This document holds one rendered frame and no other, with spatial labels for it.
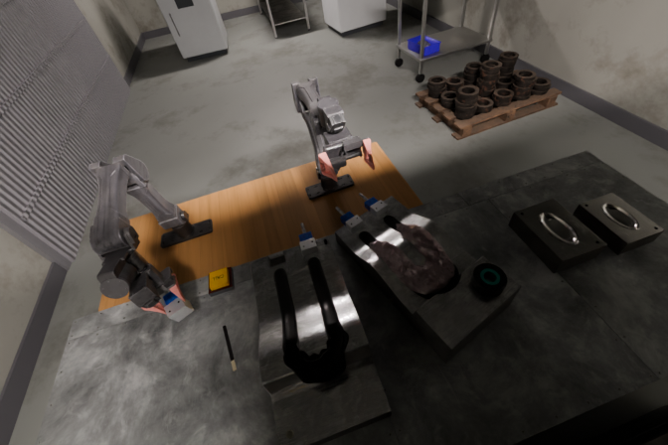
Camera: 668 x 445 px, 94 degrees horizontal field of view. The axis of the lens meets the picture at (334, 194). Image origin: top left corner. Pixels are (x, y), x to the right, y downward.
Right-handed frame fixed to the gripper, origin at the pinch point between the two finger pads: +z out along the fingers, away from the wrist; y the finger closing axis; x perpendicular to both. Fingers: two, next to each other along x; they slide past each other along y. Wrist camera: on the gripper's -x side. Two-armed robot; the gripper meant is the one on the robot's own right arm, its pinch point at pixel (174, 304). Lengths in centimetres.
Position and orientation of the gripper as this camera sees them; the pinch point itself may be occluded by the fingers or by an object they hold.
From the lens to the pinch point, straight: 101.8
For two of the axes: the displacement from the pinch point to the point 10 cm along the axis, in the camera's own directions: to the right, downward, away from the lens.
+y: 7.7, -5.7, 2.8
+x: -4.9, -2.6, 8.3
